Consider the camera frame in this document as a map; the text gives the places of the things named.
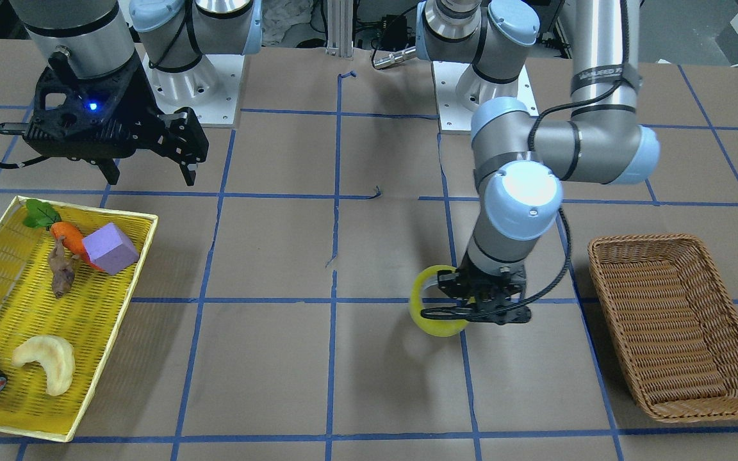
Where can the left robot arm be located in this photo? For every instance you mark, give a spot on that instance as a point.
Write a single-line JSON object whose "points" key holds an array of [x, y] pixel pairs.
{"points": [[521, 162]]}

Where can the orange toy carrot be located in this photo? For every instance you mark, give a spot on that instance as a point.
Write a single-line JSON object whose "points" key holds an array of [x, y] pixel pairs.
{"points": [[42, 214]]}

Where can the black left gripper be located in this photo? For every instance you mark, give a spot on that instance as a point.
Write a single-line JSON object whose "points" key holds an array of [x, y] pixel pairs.
{"points": [[479, 282]]}

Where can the aluminium frame post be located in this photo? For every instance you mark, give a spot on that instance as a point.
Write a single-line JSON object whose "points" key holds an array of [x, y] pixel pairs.
{"points": [[340, 28]]}

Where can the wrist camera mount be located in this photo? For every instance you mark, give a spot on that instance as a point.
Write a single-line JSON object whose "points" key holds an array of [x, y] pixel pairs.
{"points": [[105, 117], [498, 312]]}

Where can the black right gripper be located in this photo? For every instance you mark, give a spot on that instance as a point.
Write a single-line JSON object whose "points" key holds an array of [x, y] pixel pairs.
{"points": [[140, 101]]}

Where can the purple foam cube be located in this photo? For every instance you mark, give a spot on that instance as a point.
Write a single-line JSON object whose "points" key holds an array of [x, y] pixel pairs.
{"points": [[110, 249]]}

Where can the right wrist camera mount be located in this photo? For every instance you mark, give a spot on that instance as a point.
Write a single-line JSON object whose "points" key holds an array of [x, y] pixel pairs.
{"points": [[105, 117]]}

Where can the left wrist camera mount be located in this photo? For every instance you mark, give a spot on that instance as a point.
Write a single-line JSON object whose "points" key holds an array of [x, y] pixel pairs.
{"points": [[498, 312]]}

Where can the brown wicker basket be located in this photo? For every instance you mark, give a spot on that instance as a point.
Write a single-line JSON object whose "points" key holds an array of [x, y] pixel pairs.
{"points": [[672, 323]]}

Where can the pale croissant bread toy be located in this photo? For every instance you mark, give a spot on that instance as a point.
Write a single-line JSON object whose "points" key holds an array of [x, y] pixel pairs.
{"points": [[55, 354]]}

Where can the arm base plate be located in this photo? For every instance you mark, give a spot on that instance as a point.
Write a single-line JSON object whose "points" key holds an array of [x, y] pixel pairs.
{"points": [[460, 91], [212, 89]]}

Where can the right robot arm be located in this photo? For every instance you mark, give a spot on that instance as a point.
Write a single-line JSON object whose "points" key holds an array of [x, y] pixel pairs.
{"points": [[174, 34]]}

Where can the yellow plastic woven tray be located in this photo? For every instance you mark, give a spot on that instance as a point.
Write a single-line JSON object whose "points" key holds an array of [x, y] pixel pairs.
{"points": [[89, 317]]}

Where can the yellow tape roll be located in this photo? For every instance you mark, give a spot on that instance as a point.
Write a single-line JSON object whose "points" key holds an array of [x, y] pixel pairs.
{"points": [[439, 328]]}

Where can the brown animal figurine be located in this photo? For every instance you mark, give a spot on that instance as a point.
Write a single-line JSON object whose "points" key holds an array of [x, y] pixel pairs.
{"points": [[62, 269]]}

